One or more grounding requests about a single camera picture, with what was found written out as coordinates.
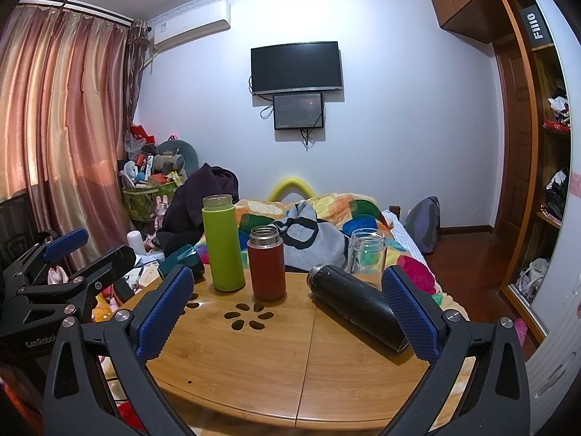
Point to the small black wall monitor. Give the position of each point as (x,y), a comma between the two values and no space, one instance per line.
(298,111)

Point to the yellow curved foam tube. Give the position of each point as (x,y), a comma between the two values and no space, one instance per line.
(293,183)

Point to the dark purple jacket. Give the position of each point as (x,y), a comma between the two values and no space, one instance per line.
(195,202)

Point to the black metal cup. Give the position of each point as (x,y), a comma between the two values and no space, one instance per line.
(349,300)

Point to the round bamboo folding table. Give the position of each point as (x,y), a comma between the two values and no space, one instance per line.
(281,368)

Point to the wooden open wardrobe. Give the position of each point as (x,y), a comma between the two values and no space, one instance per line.
(551,154)

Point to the black wall television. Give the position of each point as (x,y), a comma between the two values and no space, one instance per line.
(296,68)

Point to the teal plastic container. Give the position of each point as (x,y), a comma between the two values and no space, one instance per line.
(184,257)

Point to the red metal cup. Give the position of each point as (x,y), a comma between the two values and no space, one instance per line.
(267,275)

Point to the grey plush toy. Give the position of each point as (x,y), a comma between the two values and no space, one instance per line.
(174,154)

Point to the pink sheer curtain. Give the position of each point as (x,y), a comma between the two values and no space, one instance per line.
(59,113)

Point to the black sign box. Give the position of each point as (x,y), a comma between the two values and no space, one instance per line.
(536,25)

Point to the green tall cup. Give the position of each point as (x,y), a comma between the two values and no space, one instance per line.
(222,250)

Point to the wooden overhead cabinet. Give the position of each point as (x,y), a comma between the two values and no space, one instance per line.
(467,0)

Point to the grey backpack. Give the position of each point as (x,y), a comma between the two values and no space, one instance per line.
(424,227)

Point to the pink slipper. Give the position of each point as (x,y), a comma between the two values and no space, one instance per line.
(521,331)

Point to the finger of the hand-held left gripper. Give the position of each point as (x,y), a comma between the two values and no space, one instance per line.
(68,241)
(111,261)

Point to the brown patterned curtain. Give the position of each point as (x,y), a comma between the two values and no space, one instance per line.
(135,77)

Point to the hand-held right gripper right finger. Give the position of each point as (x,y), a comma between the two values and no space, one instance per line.
(411,315)

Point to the white air conditioner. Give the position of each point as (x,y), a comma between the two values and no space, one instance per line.
(190,25)

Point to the white small bottle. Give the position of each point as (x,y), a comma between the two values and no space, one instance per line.
(136,240)

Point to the brown wooden door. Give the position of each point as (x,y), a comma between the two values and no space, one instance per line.
(515,145)

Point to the pink rabbit toy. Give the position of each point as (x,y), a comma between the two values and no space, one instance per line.
(161,211)

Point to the green storage basket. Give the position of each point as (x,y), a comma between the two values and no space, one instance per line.
(140,204)

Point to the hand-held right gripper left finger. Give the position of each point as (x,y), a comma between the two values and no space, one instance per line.
(164,315)

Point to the clear glass cup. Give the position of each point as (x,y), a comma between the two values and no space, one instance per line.
(367,254)

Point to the grey and black sweater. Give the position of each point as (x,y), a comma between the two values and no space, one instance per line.
(320,238)

